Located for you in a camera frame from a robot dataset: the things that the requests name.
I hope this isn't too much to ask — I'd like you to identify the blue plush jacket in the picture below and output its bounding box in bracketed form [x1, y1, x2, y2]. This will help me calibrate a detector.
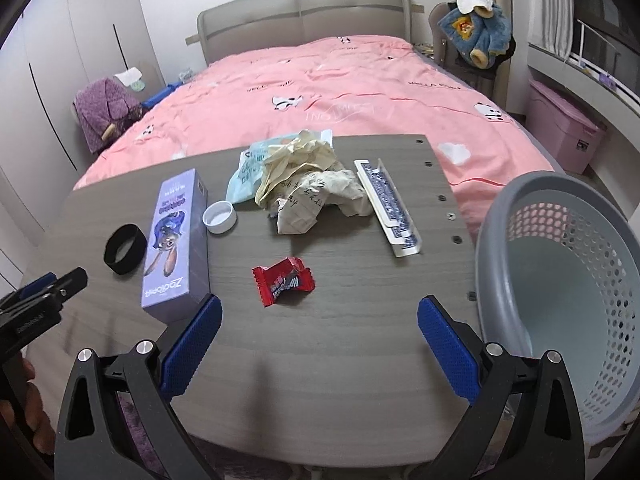
[438, 2, 516, 69]

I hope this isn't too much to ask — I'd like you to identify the written paper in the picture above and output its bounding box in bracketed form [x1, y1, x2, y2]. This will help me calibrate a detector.
[267, 167, 373, 236]

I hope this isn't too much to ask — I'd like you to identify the pink plastic storage box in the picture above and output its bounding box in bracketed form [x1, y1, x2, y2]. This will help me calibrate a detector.
[529, 79, 607, 175]

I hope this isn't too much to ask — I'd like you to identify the purple fluffy rug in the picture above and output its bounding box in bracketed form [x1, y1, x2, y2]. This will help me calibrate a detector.
[114, 392, 168, 463]

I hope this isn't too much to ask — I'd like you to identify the white wardrobe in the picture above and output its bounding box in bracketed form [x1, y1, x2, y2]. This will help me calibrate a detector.
[0, 0, 166, 281]

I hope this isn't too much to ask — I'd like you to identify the pink printed duvet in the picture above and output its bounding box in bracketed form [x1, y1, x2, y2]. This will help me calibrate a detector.
[72, 35, 566, 221]

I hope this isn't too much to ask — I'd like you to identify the grey chair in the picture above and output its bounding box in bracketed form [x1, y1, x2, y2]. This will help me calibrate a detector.
[429, 2, 516, 102]

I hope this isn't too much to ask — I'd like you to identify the grey bay window ledge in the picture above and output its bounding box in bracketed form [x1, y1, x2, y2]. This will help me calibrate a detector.
[527, 42, 640, 161]

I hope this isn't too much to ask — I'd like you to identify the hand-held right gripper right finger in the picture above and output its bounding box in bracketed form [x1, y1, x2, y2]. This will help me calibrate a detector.
[416, 296, 586, 480]

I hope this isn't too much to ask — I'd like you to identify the light blue plastic packet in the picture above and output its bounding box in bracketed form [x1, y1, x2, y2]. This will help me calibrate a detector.
[226, 135, 301, 206]

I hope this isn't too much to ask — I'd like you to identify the white window railing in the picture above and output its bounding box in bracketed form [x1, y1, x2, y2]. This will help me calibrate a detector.
[565, 20, 640, 92]

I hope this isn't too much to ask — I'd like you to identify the white tray of cards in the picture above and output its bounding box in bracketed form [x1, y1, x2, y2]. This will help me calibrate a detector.
[353, 158, 425, 259]

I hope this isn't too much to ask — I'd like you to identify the grey perforated plastic basket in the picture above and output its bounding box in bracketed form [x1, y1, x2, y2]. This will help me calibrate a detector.
[474, 170, 640, 448]

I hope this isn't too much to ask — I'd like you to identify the grey upholstered bed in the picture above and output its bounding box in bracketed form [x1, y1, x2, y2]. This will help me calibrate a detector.
[185, 0, 568, 176]

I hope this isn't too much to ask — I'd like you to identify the purple cartoon carton box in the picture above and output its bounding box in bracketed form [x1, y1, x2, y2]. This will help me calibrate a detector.
[141, 169, 211, 323]

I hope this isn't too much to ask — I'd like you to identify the white round cap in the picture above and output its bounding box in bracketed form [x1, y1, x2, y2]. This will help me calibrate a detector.
[202, 200, 238, 235]

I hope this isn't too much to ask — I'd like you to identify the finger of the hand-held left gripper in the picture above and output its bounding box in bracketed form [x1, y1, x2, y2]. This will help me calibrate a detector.
[42, 267, 88, 307]
[0, 272, 58, 309]

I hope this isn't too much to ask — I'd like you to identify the black elastic band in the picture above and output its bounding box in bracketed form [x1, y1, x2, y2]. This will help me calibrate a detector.
[104, 223, 148, 277]

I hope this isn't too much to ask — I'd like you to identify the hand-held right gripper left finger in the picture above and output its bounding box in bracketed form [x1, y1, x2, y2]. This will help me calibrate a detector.
[54, 294, 223, 480]

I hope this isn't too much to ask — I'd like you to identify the white folded cloth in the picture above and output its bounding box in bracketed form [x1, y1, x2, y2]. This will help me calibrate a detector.
[114, 67, 144, 89]

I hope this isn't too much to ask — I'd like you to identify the blue box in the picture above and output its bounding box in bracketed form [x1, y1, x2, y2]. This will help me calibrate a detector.
[141, 85, 179, 109]

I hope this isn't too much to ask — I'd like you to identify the purple fleece garment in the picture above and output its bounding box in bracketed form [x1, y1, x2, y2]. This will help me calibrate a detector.
[73, 78, 144, 154]

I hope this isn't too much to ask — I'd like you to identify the person's left hand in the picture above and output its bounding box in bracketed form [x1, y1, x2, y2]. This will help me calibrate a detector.
[0, 355, 55, 456]

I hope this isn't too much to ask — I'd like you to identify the red candy wrapper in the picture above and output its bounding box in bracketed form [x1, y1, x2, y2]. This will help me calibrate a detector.
[251, 256, 317, 307]

